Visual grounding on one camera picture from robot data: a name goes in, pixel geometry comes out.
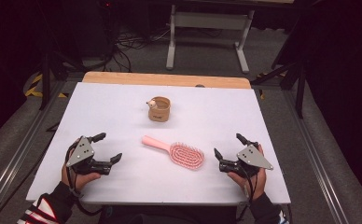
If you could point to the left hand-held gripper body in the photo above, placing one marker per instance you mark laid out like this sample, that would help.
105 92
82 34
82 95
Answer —
80 152

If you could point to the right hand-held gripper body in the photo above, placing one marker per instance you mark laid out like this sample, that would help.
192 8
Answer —
252 157

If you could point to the pink hairbrush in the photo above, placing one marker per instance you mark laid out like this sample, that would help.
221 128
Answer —
182 154

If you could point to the beige cup with animal figure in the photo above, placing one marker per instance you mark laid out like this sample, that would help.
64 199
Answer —
159 112

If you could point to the person's right hand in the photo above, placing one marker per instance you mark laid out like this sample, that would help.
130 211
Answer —
258 183

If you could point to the person's left hand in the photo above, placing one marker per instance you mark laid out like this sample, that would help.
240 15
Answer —
83 181

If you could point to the yellow black hazard tape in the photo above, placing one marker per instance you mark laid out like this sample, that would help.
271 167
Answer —
34 87
261 93

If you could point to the black metal stand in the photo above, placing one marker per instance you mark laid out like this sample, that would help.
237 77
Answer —
299 84
47 81

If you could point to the person's lap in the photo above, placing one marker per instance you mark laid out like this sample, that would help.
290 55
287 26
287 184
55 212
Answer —
169 216

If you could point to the dark device with red light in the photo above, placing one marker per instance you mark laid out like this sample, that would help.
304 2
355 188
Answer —
107 18

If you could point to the aluminium floor rail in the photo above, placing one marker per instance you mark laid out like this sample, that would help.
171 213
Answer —
317 155
17 149

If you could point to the grey metal table frame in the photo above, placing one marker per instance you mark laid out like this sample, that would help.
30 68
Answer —
211 20

